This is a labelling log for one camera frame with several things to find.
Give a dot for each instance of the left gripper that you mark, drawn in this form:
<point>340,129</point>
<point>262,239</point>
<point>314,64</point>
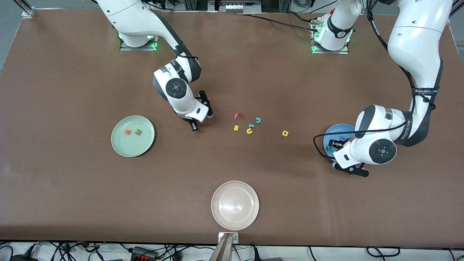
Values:
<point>337,144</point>

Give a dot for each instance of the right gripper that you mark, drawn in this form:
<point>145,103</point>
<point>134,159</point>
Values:
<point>193,125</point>

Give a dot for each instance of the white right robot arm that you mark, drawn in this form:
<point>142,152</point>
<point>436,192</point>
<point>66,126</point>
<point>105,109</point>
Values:
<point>130,14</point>

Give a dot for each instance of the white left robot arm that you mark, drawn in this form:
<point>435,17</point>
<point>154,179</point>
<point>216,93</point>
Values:
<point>417,36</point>

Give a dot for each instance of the blue plate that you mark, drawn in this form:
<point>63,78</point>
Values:
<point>340,130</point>

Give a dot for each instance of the green plate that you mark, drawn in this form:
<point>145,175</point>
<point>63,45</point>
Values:
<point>132,145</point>

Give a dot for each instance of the white plate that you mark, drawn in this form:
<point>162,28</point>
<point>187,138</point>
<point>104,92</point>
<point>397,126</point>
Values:
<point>235,205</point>

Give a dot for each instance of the metal equipment rack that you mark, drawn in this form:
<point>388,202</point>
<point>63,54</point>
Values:
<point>239,7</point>

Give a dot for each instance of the grey metal pole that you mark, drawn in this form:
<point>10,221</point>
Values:
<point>223,250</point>

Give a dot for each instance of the black power strip red switches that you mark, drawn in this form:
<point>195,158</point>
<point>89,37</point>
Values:
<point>143,253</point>

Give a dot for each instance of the metal mounting bracket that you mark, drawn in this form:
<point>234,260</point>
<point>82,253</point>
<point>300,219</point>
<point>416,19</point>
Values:
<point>235,238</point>

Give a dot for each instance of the aluminium frame post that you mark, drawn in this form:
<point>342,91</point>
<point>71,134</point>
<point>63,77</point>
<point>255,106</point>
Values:
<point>28,12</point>

